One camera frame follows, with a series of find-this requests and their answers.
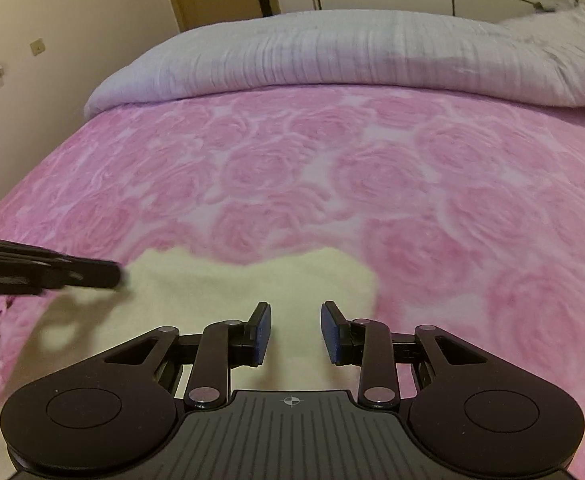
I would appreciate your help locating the cream knit sweater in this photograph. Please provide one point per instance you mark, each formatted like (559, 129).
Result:
(197, 290)

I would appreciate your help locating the grey ribbed quilt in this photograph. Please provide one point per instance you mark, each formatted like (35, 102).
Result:
(322, 55)

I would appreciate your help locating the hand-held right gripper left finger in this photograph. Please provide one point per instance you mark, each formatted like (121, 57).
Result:
(262, 334)

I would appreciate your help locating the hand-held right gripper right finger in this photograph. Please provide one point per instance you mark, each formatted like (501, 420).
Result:
(330, 334)

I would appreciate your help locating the pink rose-print blanket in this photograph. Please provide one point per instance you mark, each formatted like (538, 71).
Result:
(322, 175)

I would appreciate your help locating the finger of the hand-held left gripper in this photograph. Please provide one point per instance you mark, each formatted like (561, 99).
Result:
(82, 274)

